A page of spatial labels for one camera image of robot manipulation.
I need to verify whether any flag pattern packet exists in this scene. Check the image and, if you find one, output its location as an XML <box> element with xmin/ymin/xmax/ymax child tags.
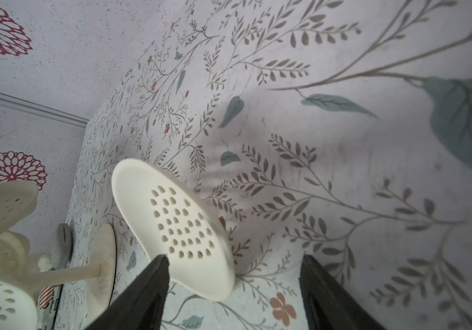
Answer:
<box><xmin>37</xmin><ymin>285</ymin><xmax>63</xmax><ymax>330</ymax></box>

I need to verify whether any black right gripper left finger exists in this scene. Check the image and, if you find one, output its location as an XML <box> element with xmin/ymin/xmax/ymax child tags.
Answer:
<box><xmin>87</xmin><ymin>254</ymin><xmax>170</xmax><ymax>330</ymax></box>

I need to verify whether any grey oblong case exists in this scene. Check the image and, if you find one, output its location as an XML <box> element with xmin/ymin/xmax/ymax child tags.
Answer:
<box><xmin>51</xmin><ymin>223</ymin><xmax>73</xmax><ymax>270</ymax></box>

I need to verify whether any lone skimmer orange handle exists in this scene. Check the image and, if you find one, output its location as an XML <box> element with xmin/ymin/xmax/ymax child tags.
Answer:
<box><xmin>0</xmin><ymin>231</ymin><xmax>30</xmax><ymax>277</ymax></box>

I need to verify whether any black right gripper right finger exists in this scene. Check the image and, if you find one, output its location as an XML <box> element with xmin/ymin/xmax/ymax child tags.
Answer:
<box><xmin>299</xmin><ymin>254</ymin><xmax>384</xmax><ymax>330</ymax></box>

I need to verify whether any cream utensil rack stand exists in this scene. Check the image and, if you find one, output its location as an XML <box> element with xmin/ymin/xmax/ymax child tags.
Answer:
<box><xmin>23</xmin><ymin>224</ymin><xmax>116</xmax><ymax>323</ymax></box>

